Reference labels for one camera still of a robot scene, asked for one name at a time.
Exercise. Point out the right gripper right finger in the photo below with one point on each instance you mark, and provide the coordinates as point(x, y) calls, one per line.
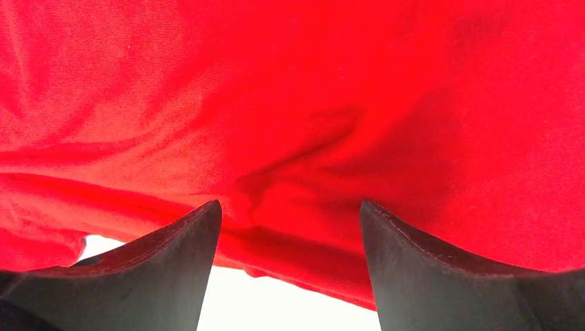
point(421, 282)

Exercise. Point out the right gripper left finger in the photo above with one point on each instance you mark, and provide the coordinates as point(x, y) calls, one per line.
point(156, 282)

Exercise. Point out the red t-shirt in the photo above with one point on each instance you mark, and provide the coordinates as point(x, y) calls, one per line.
point(463, 118)

